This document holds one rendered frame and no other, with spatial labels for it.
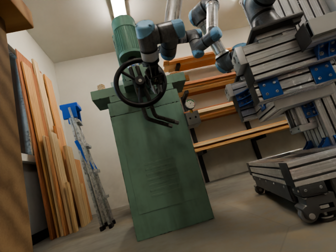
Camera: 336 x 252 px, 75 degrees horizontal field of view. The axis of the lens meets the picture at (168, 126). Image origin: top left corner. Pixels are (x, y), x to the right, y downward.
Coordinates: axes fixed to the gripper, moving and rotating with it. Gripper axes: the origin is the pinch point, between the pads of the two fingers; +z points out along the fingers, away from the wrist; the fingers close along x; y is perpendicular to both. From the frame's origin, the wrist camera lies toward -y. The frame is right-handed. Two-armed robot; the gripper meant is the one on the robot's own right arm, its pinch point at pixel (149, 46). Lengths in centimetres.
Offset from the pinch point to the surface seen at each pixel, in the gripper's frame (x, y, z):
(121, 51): -7.7, -9.1, 18.9
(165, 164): 76, -12, 8
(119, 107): 37.1, -5.9, 27.2
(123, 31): -21.0, -4.7, 14.4
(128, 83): 29.0, 5.1, 18.3
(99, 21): -180, -130, 44
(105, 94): 26.9, -4.1, 33.6
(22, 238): 102, 94, 27
